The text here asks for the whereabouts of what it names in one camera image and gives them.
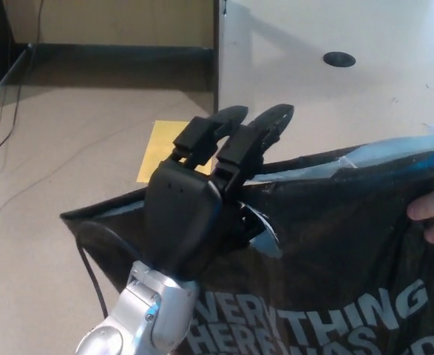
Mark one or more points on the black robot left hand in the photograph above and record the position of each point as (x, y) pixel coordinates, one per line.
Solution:
(179, 214)

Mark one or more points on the black printed plastic bag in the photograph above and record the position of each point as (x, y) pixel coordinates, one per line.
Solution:
(331, 229)

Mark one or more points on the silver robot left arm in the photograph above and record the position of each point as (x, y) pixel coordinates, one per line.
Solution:
(154, 314)

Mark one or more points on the yellow paper sheet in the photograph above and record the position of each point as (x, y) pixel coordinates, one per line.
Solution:
(159, 148)

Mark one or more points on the round black floor cover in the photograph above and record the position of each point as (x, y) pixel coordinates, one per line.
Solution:
(339, 59)

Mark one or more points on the small black desk latch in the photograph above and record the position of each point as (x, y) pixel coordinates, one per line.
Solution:
(224, 7)

